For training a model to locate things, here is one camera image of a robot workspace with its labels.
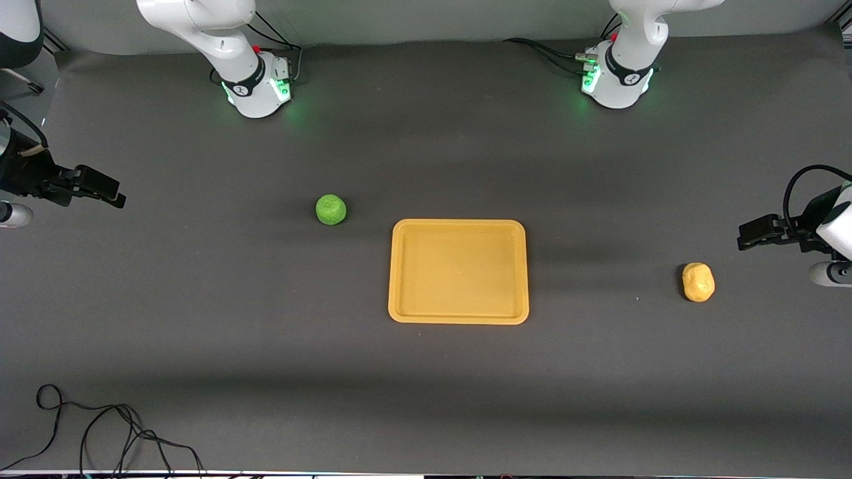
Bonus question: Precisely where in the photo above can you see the black left arm wrist cable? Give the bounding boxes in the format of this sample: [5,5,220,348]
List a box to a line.
[783,164,852,228]

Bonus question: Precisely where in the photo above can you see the dark grey table mat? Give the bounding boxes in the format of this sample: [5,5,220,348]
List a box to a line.
[0,23,852,476]

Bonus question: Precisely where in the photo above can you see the black right arm wrist cable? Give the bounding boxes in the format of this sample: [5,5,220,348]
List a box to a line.
[0,100,51,151]

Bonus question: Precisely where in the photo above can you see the black arm base cables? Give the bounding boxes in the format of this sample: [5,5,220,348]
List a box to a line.
[210,12,304,88]
[503,13,624,75]

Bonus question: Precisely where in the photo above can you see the yellow potato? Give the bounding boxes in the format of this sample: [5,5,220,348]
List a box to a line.
[682,262,716,303]

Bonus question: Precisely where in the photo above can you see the green apple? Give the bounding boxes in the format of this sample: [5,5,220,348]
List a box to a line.
[316,194,347,226]

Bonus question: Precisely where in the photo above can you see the yellow plastic tray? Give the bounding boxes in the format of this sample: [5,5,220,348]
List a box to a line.
[388,219,531,325]

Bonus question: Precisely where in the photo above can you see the black arm wrist cable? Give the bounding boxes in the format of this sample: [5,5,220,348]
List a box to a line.
[783,164,852,228]
[0,100,51,151]

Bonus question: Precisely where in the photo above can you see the loose black cable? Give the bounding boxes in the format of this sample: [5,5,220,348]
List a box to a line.
[0,384,206,476]

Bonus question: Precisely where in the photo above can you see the black right arm base cables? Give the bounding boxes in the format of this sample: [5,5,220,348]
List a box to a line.
[210,12,304,88]

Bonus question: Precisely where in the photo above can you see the black left arm base cables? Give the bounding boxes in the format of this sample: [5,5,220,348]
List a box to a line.
[503,13,624,75]

